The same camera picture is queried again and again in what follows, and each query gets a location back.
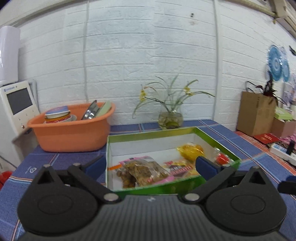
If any clear pack with red label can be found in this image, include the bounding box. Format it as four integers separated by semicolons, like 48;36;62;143
214;148;234;166

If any clear bag of yellow crisps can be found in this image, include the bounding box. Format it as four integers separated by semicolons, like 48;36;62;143
177;143;205;163

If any clear pack of crackers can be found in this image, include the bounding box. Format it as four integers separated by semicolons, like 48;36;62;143
162;159;199;179

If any pink edged snack packet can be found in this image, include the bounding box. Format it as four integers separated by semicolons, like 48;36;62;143
120;156;175;187

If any clear bag of brown balls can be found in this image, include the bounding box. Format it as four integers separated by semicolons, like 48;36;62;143
108;164;137;189

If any orange plastic basin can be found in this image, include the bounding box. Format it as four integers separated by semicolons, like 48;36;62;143
28;103;115;152

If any red booklet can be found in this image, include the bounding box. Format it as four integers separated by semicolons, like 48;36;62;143
253;133;280;145

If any green cardboard box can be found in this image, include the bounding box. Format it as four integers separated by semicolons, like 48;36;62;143
105;127;240;196

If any steel bowl in basin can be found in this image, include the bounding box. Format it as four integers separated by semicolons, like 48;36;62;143
81;100;99;120

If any orchid plant in glass vase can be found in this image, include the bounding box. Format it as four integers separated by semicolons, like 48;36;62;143
132;75;215;130

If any brown paper bag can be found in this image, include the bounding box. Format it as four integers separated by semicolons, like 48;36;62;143
236;91;276;137

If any blue patterned tablecloth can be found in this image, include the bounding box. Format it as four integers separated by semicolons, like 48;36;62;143
1;120;295;240

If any dark red leafed plant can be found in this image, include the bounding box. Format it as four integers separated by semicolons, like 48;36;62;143
245;70;287;105

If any white machine with screen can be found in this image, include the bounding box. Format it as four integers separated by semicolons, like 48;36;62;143
1;80;40;171

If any blue paper fan decoration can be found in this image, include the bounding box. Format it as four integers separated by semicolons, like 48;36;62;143
267;45;290;83

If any white water purifier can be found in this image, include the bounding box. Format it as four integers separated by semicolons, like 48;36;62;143
0;26;21;86

